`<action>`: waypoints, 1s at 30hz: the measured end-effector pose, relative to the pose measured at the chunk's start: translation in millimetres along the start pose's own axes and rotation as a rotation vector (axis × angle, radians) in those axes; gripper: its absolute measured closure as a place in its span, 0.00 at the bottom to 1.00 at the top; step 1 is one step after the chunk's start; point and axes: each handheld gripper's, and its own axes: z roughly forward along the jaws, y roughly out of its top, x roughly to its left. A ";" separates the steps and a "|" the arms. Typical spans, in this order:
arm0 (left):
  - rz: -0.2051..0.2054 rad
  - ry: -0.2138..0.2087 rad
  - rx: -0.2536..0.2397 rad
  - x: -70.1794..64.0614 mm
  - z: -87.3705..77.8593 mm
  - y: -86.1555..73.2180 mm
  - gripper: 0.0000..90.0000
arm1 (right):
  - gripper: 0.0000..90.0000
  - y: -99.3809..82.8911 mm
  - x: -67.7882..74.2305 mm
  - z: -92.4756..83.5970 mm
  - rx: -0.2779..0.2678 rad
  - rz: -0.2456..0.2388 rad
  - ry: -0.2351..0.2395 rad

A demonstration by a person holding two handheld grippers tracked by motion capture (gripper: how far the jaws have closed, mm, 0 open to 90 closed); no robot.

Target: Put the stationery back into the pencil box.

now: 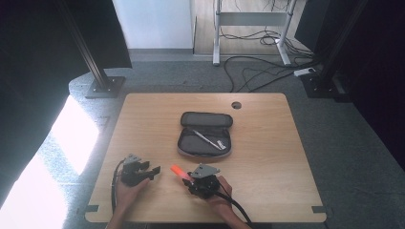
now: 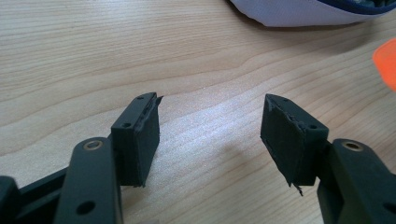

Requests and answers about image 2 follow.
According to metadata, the grey pencil case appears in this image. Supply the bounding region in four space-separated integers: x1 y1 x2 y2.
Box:
228 0 396 29

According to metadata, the orange highlighter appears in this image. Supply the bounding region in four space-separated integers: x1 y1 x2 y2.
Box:
371 36 396 93

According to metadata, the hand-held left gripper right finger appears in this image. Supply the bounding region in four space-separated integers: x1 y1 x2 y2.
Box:
259 92 331 197

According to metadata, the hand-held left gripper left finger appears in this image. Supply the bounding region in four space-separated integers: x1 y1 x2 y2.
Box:
109 91 164 189

